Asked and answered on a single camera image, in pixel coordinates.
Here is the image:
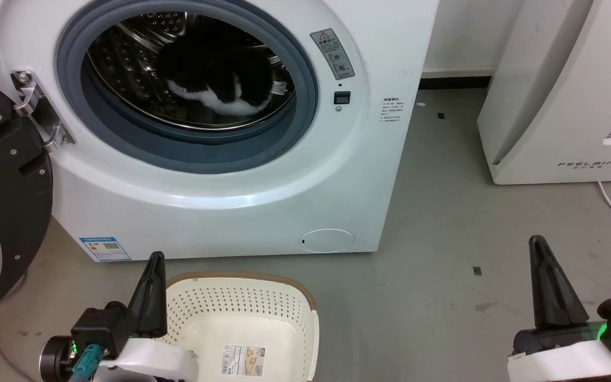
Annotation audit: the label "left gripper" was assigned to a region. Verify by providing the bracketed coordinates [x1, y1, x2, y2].
[71, 251, 200, 382]

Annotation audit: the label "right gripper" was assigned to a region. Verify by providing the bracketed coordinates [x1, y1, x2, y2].
[507, 235, 611, 382]

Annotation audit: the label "white perforated laundry basket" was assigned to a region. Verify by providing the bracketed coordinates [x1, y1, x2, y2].
[158, 272, 320, 382]

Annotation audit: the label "paper basket label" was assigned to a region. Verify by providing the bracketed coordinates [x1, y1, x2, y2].
[221, 344, 267, 376]

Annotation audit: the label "white front-load washing machine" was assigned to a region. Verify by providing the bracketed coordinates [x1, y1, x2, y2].
[0, 0, 440, 263]

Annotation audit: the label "blue energy label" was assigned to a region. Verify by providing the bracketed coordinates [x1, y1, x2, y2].
[78, 237, 132, 262]

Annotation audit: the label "grey rubber door gasket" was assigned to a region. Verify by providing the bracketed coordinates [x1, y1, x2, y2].
[55, 0, 319, 175]

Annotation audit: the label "black round washer door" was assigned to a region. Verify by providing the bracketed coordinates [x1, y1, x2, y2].
[0, 72, 54, 327]

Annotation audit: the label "round white filter cover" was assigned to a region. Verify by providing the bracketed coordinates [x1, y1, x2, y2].
[300, 229, 355, 253]

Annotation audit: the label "white air purifier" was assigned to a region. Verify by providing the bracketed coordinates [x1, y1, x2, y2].
[477, 0, 611, 185]

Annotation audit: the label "metal door hinge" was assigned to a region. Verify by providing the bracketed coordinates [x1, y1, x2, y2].
[11, 69, 76, 153]

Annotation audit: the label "black baseboard strip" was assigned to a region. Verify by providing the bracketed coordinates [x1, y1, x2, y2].
[420, 77, 492, 90]

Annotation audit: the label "steel washer drum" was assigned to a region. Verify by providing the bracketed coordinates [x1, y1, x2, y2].
[87, 12, 295, 131]

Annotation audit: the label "black and white garment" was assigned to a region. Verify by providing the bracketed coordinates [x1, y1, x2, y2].
[156, 37, 289, 116]

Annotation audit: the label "small printed text sticker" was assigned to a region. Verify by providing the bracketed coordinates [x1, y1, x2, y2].
[381, 97, 403, 124]

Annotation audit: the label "grey warning sticker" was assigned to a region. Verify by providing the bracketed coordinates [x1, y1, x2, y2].
[310, 28, 355, 80]

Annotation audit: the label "teal cable connector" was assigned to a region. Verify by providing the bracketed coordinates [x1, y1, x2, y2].
[69, 344, 106, 382]

